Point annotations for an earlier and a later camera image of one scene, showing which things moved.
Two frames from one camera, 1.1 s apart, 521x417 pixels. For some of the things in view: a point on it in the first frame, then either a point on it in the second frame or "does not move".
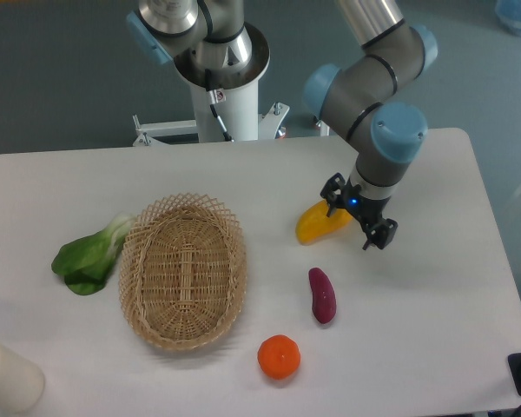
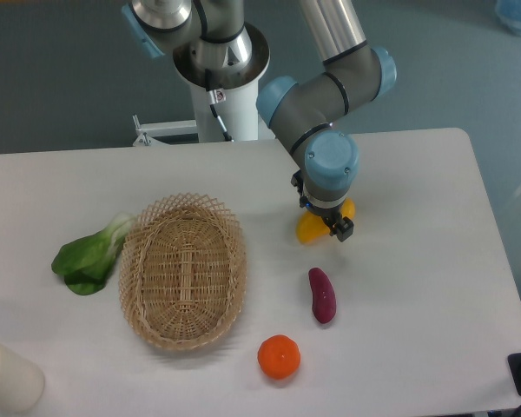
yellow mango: (313, 224) does not move
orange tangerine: (279, 356) does not move
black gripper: (366, 210) to (333, 215)
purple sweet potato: (324, 302) does not move
